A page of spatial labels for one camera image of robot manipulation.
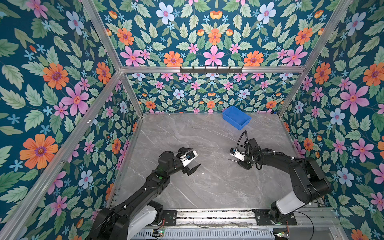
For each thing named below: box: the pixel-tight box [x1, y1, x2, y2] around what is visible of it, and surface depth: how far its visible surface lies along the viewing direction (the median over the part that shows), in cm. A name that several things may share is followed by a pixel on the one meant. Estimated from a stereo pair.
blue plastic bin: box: [222, 105, 252, 131], surface depth 117 cm
